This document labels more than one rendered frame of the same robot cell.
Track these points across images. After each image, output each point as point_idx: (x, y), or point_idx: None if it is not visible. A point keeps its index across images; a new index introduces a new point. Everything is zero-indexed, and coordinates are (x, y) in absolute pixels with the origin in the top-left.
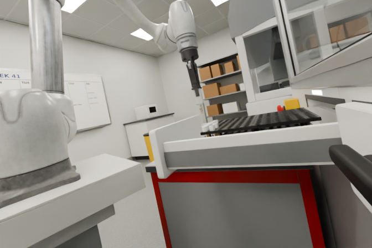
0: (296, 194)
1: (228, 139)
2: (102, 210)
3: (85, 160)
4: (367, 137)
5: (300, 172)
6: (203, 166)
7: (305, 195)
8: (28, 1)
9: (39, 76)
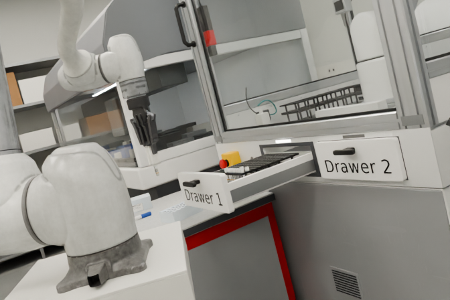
0: (267, 226)
1: (268, 171)
2: None
3: (36, 269)
4: (332, 150)
5: (268, 206)
6: (256, 194)
7: (272, 223)
8: None
9: (8, 126)
